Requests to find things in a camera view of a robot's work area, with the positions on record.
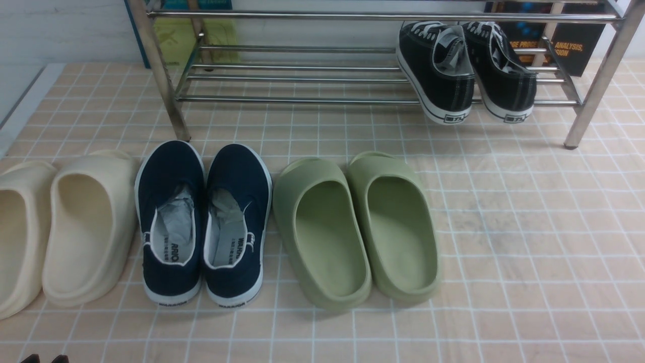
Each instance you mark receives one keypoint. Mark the cream slipper far left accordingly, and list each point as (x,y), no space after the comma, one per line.
(25,229)

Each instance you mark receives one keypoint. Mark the navy slip-on shoe right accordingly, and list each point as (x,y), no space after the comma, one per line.
(239,196)

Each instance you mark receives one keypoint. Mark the navy slip-on shoe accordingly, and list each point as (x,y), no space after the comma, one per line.
(169,192)
(239,196)

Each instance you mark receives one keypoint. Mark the black image processing book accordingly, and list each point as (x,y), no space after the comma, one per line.
(573,43)

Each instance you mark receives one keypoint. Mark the cream slipper right one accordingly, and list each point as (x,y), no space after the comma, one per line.
(93,220)

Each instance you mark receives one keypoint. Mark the navy slip-on shoe left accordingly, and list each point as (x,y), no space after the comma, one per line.
(169,192)

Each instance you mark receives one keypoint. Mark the dark object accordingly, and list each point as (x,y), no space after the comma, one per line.
(62,358)
(33,358)

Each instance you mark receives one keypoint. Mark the green slipper right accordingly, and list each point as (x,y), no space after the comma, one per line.
(396,226)

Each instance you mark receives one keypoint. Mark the green slipper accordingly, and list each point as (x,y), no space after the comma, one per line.
(396,226)
(313,208)

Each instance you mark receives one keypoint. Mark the steel shoe rack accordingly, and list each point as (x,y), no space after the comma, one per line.
(200,65)

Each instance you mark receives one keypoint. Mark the green slipper left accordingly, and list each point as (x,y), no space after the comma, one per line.
(313,208)

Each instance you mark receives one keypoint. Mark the black canvas sneaker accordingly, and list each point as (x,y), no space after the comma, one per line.
(433,57)
(507,87)

